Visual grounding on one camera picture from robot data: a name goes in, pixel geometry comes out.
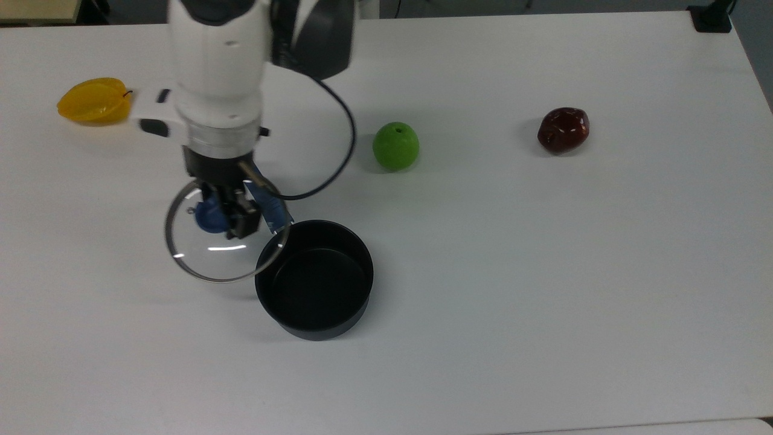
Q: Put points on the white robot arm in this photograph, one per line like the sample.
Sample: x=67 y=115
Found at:
x=217 y=66

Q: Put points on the green apple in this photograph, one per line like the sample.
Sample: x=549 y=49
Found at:
x=395 y=147

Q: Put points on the yellow starfruit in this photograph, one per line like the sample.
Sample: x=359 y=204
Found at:
x=92 y=101

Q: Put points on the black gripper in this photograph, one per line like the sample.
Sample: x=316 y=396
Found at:
x=208 y=166

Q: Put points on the dark red apple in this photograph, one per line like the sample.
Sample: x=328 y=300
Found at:
x=563 y=130

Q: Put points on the light wooden table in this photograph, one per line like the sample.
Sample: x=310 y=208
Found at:
x=36 y=9

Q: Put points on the black table clamp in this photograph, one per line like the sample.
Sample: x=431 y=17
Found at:
x=711 y=18

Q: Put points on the glass lid with blue knob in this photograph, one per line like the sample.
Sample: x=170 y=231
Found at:
x=211 y=260

